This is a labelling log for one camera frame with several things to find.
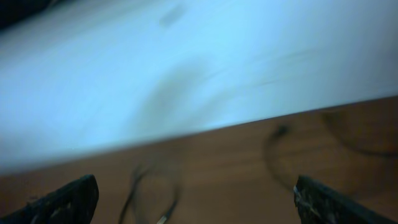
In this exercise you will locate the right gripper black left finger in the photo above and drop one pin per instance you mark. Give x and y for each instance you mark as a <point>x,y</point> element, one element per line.
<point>74,203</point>

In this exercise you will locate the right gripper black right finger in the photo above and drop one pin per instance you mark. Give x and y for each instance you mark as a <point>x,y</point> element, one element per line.
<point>317,203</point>

